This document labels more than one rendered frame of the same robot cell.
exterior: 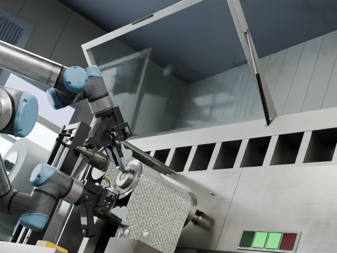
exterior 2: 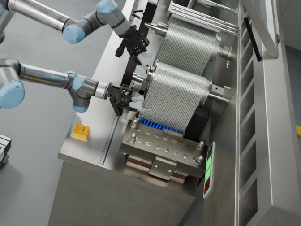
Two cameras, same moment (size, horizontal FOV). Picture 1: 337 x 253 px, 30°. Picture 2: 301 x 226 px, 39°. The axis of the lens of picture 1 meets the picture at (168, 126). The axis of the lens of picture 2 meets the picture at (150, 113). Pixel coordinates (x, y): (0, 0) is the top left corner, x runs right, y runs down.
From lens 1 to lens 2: 196 cm
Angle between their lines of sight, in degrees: 66
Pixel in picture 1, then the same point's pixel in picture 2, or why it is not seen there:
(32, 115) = (14, 97)
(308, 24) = not seen: outside the picture
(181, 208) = (192, 99)
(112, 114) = (130, 34)
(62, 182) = (88, 91)
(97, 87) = (109, 20)
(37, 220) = (78, 110)
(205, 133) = not seen: hidden behind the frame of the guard
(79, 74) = (71, 34)
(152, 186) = (164, 87)
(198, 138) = not seen: hidden behind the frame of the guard
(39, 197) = (76, 97)
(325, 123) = (257, 113)
